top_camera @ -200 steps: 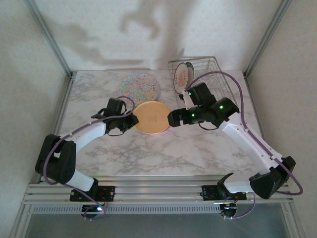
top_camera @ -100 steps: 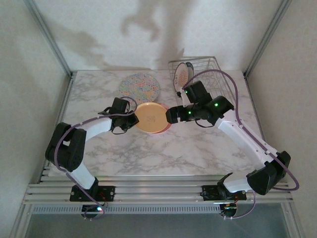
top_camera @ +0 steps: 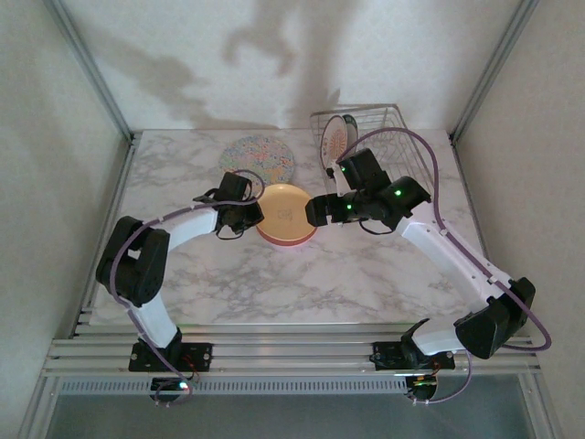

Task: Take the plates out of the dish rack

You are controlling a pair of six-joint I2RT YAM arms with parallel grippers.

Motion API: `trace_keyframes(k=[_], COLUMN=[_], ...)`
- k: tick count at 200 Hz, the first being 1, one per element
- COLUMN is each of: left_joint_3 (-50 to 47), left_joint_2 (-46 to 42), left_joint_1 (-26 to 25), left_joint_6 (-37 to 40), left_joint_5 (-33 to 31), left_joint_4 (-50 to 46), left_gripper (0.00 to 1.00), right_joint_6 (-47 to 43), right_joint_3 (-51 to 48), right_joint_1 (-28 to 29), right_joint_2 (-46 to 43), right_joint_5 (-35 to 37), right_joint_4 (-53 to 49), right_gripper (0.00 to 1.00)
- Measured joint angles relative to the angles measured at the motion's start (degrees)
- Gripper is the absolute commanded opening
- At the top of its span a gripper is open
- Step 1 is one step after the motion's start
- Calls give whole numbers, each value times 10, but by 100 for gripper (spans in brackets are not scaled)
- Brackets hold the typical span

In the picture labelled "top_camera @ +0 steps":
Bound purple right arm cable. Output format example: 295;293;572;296
335;127;553;407

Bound white plate with green rim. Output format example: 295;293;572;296
342;113;359;150

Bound white plate with orange sun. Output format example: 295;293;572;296
319;114;350;171

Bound aluminium side rail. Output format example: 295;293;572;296
68;131;141;340

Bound aluminium frame leg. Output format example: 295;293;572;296
17;377;60;439
525;369;566;439

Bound plate with colourful squiggle pattern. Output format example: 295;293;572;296
218;134;296;185

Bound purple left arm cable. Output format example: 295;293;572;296
108;168;267;407

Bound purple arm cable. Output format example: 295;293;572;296
108;168;267;407
335;127;553;407

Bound aluminium frame post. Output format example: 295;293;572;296
450;0;543;145
44;0;137;144

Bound small board with green light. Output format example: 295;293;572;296
150;377;194;407
405;373;441;406

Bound grey slotted cable duct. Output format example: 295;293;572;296
57;377;409;397

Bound yellow plate with red outside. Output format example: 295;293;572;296
254;183;318;249

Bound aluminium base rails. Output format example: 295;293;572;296
39;322;545;380

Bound metal wire dish rack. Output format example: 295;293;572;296
308;102;434;202

